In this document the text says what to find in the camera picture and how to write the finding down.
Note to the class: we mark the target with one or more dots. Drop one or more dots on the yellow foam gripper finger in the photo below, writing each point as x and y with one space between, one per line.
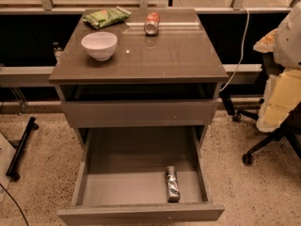
282 94

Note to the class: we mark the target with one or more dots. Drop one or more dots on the silver blue redbull can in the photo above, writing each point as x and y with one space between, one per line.
172 189

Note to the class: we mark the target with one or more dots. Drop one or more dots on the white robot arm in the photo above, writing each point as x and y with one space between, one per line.
285 41

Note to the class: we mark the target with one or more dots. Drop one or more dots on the closed grey top drawer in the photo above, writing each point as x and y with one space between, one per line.
138 113

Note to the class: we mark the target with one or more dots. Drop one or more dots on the grey drawer cabinet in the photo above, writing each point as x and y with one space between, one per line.
178 64

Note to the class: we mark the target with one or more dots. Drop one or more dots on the orange soda can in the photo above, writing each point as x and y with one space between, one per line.
151 25

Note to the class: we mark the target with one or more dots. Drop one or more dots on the open grey middle drawer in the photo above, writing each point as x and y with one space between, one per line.
122 178

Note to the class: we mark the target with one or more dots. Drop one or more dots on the white ceramic bowl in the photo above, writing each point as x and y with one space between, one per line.
100 45

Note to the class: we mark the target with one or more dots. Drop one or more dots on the green chip bag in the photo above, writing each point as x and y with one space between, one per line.
105 17

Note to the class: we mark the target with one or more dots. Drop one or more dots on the black stand leg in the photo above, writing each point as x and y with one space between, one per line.
12 168

